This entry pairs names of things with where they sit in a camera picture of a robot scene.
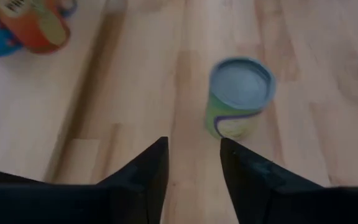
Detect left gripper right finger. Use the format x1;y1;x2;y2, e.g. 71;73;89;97
220;138;358;224

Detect orange pineapple tin can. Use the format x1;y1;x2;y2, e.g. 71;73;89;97
0;0;71;55

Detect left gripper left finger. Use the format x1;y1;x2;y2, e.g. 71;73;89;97
0;136;170;224

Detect green chicken tin can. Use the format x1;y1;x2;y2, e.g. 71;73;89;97
204;55;277;141

